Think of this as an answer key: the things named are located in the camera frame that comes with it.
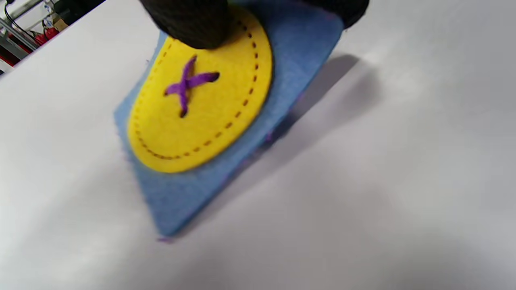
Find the person's right hand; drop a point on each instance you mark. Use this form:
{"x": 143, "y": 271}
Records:
{"x": 189, "y": 20}

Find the purple thread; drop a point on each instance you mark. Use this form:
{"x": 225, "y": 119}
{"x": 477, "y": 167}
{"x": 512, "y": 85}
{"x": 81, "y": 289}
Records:
{"x": 186, "y": 82}

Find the yellow felt button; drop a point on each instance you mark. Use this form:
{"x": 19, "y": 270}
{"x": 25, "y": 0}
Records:
{"x": 209, "y": 121}

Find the blue felt square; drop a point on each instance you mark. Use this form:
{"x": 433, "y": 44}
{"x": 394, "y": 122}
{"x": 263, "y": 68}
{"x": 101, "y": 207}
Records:
{"x": 298, "y": 52}

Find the red items on floor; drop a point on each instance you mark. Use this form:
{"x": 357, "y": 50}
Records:
{"x": 44, "y": 34}

